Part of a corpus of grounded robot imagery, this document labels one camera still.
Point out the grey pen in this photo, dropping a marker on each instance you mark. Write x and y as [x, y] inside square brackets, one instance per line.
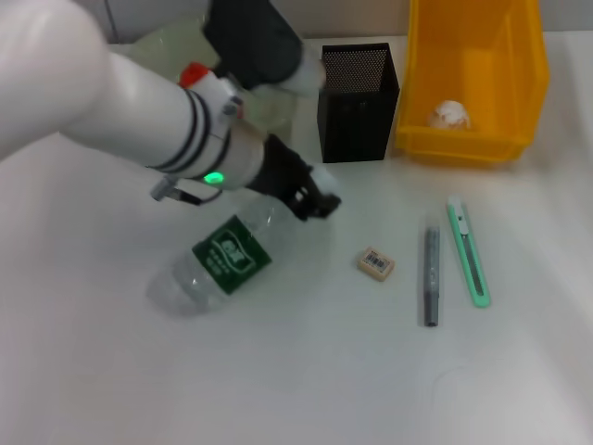
[432, 273]

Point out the pale green glass fruit bowl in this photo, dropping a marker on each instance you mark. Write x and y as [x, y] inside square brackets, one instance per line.
[157, 46]

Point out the black mesh pen holder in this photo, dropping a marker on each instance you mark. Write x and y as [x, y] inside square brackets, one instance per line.
[357, 116]

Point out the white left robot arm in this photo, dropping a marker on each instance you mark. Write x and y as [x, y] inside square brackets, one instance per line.
[116, 102]

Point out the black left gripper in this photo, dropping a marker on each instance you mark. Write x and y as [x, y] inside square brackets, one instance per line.
[282, 167]

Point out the white paper ball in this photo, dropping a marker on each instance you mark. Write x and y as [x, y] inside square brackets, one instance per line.
[450, 116]

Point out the orange fruit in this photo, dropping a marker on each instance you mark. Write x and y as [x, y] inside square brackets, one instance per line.
[194, 74]

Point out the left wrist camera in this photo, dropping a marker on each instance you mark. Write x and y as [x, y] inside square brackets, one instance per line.
[250, 41]

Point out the beige eraser with barcode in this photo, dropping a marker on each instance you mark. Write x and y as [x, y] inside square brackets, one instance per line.
[376, 264]

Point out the yellow plastic storage bin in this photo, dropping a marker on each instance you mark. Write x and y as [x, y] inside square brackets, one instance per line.
[468, 60]

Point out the mint green utility knife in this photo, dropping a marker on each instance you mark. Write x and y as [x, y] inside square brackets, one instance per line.
[470, 255]

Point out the clear green-label water bottle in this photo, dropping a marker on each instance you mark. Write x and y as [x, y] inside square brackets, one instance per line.
[231, 255]

